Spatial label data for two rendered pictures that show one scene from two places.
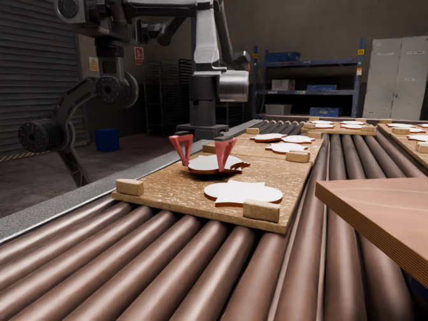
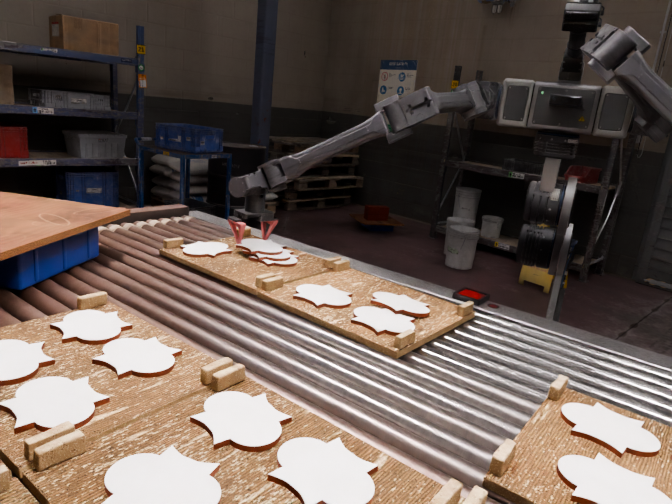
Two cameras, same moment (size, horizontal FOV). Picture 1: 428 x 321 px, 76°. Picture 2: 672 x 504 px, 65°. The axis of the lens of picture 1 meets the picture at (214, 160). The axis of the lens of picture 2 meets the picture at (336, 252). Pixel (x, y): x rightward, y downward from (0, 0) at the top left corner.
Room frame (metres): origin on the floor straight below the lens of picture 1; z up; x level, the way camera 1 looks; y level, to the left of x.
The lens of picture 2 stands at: (1.21, -1.42, 1.39)
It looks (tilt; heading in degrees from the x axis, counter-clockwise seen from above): 16 degrees down; 103
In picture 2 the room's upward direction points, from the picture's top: 6 degrees clockwise
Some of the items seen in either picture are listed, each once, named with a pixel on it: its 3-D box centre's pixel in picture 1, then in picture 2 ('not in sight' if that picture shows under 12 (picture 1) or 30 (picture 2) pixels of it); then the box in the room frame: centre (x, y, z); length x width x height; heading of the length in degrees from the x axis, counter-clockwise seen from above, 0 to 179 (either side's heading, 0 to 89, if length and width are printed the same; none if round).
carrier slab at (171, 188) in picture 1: (227, 178); (252, 259); (0.64, -0.03, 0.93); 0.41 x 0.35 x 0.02; 156
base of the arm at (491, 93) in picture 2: (99, 7); (481, 99); (1.21, 0.45, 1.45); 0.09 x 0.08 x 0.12; 171
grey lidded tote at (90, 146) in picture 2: not in sight; (95, 144); (-2.41, 3.13, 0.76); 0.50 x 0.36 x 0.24; 67
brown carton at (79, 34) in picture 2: not in sight; (84, 37); (-2.45, 3.07, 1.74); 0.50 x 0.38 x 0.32; 61
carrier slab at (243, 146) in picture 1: (270, 146); (366, 304); (1.02, -0.21, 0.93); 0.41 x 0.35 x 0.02; 155
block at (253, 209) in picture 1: (261, 210); (173, 243); (0.41, -0.08, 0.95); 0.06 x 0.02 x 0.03; 66
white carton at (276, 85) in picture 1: (283, 85); not in sight; (5.53, -1.35, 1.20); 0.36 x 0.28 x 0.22; 48
